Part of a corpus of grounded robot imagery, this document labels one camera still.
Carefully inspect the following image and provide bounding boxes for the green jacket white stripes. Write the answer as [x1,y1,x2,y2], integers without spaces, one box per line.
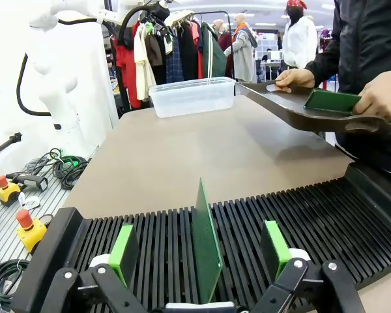
[200,22,229,80]

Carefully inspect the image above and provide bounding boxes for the plaid dark blue garment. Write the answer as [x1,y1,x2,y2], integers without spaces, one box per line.
[164,35,185,84]

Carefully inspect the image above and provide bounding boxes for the white tag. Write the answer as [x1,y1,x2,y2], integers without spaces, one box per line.
[18,192,40,210]

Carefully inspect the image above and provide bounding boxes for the black metal clothes rack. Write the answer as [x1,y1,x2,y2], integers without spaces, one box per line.
[188,10,236,82]

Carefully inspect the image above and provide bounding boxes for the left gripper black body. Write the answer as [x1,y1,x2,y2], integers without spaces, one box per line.
[145,2,172,24]

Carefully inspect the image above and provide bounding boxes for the black stand pole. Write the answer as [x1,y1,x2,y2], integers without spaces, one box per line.
[0,132,23,196]

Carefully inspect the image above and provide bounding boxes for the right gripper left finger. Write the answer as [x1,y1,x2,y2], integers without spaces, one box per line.
[48,224,151,313]

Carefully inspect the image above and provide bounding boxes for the gray slotted metal plate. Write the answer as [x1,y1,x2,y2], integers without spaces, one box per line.
[0,156,85,271]

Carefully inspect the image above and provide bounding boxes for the red hanging garment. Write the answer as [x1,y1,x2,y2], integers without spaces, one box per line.
[115,22,143,110]

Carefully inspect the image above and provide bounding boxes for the black coiled cable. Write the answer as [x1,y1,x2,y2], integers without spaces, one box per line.
[0,259,31,310]

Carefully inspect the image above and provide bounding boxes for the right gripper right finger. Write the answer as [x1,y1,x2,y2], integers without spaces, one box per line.
[244,220,366,313]

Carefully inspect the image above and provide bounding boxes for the black handheld scanner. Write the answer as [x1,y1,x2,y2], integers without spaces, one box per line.
[6,171,49,192]

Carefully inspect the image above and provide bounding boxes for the person's left hand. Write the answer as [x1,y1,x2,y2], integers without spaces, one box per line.
[353,67,391,123]

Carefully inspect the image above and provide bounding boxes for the mannequin in maroon top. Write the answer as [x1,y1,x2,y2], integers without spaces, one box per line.
[213,18,233,79]

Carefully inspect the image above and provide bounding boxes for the brown hanging garment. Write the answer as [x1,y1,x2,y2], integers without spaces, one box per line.
[146,32,164,68]

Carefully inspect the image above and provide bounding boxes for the yellow emergency stop button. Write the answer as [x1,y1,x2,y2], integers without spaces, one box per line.
[14,209,48,254]
[0,175,22,207]

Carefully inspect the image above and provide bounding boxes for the person's torso black jacket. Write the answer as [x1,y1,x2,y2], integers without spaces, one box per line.
[325,0,391,179]

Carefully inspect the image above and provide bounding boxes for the black cable bundle green ties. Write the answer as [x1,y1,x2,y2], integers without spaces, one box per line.
[51,148,91,190]

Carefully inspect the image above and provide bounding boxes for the person's right hand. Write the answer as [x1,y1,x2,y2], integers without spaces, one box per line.
[275,68,316,94]

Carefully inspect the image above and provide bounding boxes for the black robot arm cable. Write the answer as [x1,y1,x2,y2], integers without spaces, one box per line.
[16,6,151,117]

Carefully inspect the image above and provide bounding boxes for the mannequin with orange scarf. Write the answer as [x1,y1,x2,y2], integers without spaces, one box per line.
[224,12,259,83]

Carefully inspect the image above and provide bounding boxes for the cream hanging shirt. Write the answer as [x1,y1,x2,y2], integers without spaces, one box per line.
[133,23,158,102]

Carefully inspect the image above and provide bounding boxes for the green PCB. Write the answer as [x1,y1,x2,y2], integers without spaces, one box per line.
[191,177,224,305]
[303,88,362,115]

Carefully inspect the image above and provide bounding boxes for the black hanging garment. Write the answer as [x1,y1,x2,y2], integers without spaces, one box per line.
[177,21,200,82]

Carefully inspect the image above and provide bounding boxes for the figure with red headscarf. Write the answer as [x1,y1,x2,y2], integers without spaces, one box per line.
[282,0,319,70]

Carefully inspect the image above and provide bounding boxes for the person's right forearm black sleeve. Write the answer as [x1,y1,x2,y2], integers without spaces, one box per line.
[304,35,349,89]

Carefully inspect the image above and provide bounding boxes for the black slotted PCB rack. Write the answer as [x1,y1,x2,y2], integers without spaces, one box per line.
[11,162,391,313]

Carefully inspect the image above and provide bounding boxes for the black tray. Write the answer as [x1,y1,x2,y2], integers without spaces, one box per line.
[235,80,391,136]

